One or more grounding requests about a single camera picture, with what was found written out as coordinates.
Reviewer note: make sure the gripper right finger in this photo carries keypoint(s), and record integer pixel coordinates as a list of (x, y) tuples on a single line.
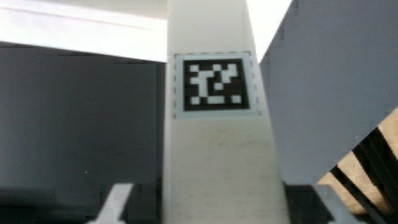
[(314, 206)]

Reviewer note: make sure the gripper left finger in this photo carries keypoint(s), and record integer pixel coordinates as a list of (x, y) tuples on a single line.
[(130, 205)]

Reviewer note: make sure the white desk leg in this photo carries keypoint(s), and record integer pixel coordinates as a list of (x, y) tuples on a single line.
[(222, 185)]

